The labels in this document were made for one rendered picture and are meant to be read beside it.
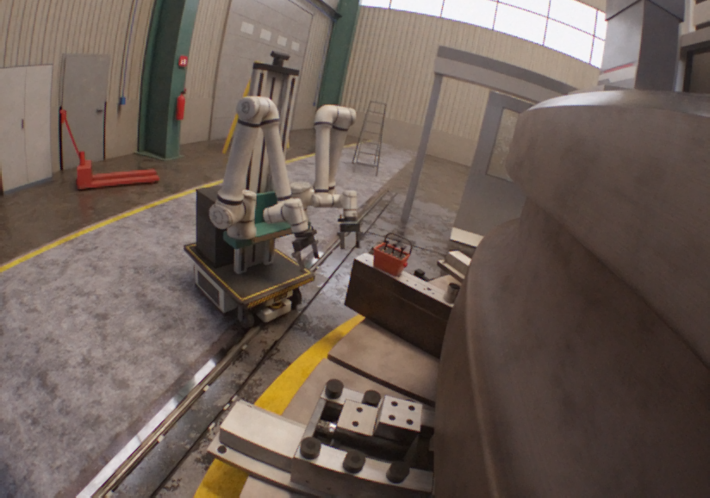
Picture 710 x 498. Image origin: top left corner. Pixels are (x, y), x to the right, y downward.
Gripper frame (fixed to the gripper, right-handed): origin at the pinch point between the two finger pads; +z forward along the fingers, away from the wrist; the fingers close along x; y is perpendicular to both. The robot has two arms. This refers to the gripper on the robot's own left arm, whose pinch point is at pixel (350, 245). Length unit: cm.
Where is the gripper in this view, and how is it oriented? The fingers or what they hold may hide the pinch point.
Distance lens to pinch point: 200.0
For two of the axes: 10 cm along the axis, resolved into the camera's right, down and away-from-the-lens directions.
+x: 7.0, -0.3, 7.2
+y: 7.2, 0.0, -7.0
